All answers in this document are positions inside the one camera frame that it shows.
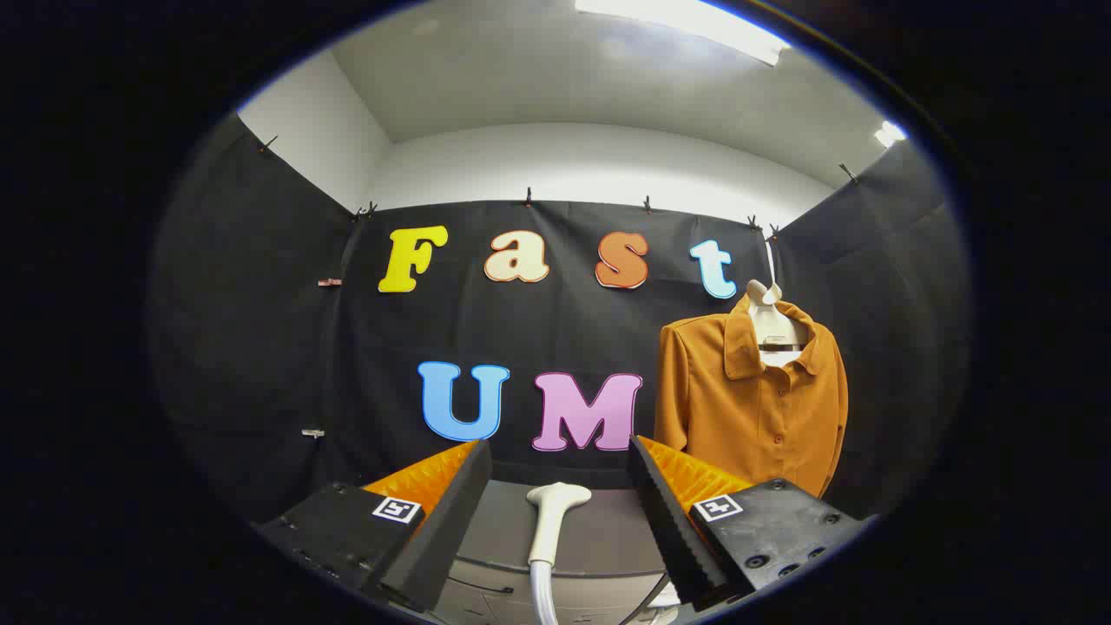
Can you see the small ceiling light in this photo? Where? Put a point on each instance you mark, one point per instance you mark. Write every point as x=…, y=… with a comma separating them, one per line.
x=890, y=134

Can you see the white mannequin torso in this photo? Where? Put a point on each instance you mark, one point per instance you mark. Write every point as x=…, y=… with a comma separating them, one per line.
x=768, y=325

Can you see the long ceiling light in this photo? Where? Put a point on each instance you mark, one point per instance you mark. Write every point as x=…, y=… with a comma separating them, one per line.
x=694, y=17

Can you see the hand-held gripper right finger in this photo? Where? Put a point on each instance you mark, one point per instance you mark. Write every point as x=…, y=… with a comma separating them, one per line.
x=668, y=521

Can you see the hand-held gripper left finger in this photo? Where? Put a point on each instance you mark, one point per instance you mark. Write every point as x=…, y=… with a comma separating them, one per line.
x=447, y=521

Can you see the black backdrop cloth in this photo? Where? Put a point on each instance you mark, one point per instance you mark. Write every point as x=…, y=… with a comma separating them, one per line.
x=260, y=347

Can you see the white garment steamer head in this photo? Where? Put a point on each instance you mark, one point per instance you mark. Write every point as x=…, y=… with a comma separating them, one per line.
x=551, y=521

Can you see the orange button-up shirt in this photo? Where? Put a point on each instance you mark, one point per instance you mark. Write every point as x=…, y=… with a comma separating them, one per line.
x=746, y=417

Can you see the row of black clips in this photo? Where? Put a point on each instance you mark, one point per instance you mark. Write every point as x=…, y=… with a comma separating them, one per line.
x=528, y=199

